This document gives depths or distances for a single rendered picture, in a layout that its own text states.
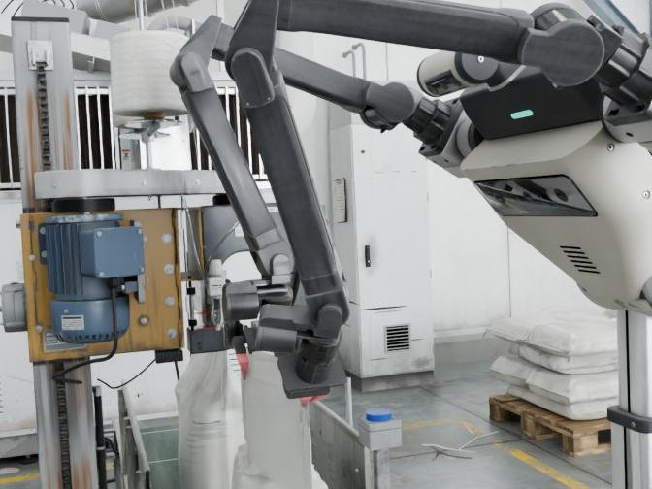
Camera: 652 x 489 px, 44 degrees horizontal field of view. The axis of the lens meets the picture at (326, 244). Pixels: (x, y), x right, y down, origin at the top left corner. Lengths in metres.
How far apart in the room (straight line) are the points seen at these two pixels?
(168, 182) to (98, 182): 0.18
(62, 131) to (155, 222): 0.28
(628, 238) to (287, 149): 0.53
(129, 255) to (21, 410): 3.15
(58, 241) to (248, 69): 0.74
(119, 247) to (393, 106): 0.57
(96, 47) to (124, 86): 2.61
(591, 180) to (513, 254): 5.54
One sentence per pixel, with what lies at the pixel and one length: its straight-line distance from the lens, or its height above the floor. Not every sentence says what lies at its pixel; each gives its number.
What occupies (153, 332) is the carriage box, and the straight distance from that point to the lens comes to 1.81.
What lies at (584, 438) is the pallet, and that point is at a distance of 4.35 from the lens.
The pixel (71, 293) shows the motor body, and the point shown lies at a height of 1.18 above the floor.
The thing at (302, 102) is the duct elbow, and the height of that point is 1.96.
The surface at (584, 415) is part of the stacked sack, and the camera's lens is 4.41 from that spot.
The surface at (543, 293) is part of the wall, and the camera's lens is 6.91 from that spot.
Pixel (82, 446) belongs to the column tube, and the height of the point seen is 0.82.
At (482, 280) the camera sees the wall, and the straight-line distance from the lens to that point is 6.61.
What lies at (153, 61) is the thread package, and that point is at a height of 1.62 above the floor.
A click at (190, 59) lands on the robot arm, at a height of 1.59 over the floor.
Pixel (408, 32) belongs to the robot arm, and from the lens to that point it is 1.00.
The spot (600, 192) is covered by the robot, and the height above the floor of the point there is 1.33.
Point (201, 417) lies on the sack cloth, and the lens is 2.13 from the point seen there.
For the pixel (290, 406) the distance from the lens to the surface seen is 1.43.
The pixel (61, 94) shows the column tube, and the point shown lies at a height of 1.59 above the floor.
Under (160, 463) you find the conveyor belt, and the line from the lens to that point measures 3.20.
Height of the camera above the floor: 1.33
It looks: 3 degrees down
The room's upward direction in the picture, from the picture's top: 3 degrees counter-clockwise
